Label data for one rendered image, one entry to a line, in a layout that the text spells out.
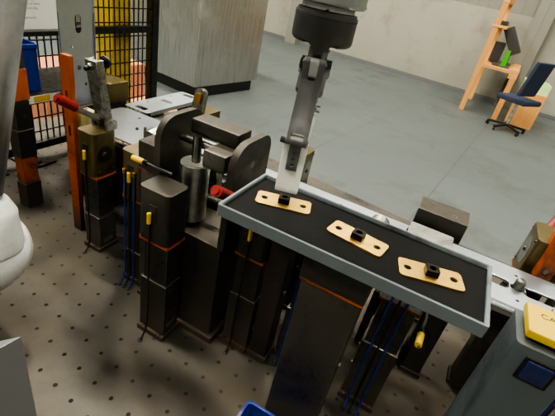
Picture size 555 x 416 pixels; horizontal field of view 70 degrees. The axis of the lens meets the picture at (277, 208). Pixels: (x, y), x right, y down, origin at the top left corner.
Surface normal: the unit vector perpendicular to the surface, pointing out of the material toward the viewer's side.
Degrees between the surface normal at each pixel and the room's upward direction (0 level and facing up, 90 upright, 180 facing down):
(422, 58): 90
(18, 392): 90
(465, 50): 90
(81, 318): 0
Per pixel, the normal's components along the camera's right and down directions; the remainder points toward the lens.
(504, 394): -0.46, 0.38
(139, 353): 0.18, -0.84
